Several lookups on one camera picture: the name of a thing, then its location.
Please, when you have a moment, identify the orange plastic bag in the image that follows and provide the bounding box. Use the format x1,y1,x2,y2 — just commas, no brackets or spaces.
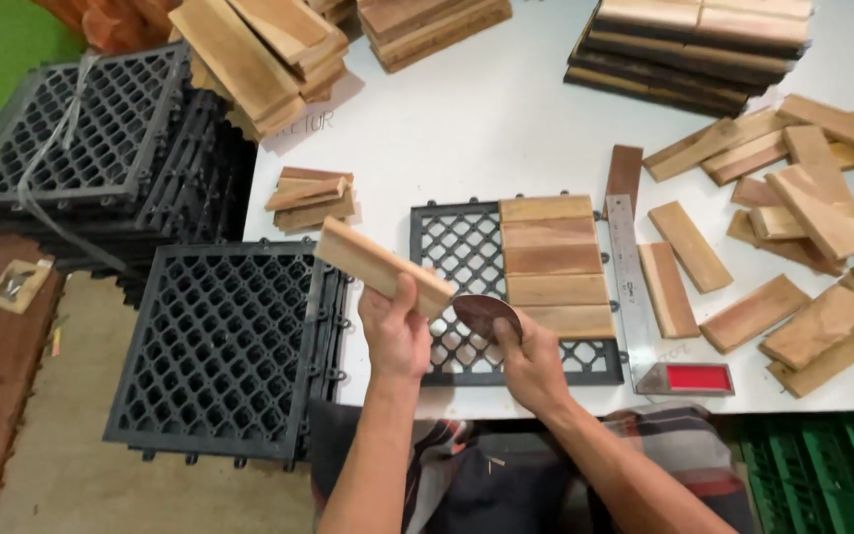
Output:
30,0,183,54

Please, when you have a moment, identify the leaning pile of long boards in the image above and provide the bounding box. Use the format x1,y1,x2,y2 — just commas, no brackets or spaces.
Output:
168,0,350,142

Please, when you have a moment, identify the person's right hand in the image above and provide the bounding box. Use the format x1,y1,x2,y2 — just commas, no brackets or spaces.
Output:
492,316,575,418

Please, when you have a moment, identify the metal try square red handle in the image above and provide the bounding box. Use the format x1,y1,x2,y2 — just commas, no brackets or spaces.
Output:
605,194,735,397

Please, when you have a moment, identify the green plastic crate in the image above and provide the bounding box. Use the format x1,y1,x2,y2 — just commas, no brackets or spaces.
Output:
734,411,854,534

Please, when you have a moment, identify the light wooden slat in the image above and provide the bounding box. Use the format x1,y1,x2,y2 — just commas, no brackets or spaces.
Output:
313,216,457,321

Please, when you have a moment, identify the wooden slat on grid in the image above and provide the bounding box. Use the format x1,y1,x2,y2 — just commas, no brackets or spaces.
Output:
505,273,612,308
501,217,600,250
503,244,606,277
499,195,596,223
514,304,617,341

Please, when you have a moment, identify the dark brown wooden slat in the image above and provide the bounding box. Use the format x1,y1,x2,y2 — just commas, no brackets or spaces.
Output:
603,144,644,221

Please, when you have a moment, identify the stack of black plastic grids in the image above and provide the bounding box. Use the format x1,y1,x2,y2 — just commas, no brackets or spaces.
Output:
102,237,354,473

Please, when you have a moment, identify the round brown sanding disc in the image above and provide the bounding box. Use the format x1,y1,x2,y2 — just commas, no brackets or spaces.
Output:
452,294,524,345

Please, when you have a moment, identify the small clear packet on card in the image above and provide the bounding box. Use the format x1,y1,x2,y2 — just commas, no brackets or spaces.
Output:
0,257,54,315

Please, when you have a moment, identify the person's left hand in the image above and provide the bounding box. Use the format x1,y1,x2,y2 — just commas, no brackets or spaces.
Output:
358,273,433,381

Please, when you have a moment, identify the loose wooden slat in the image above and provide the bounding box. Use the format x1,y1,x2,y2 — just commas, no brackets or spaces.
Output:
647,200,735,295
766,325,854,400
698,273,812,356
638,241,701,341
758,284,854,372

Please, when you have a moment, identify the scattered heap of wood pieces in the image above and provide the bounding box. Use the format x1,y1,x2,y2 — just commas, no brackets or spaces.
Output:
642,92,854,342

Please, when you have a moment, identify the strapped bundle of black grids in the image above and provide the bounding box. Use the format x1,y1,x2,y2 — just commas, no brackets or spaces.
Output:
0,41,259,309

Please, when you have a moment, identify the clear plastic strap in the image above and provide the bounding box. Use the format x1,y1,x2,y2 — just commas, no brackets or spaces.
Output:
15,50,148,281

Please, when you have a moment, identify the person's plaid sarong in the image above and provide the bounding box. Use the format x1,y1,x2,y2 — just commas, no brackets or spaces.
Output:
308,400,759,534

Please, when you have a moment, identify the stack of finished deck tiles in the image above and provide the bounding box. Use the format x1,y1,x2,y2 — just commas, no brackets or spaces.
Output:
563,0,817,120

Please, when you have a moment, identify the neat stack of wood boards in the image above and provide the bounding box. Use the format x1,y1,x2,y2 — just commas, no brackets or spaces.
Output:
356,0,514,74

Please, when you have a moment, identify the small stack of short wood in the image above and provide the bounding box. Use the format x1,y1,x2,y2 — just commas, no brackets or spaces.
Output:
264,166,357,233

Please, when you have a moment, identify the black plastic grid base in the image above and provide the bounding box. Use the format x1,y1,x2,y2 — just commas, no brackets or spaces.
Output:
409,194,627,388

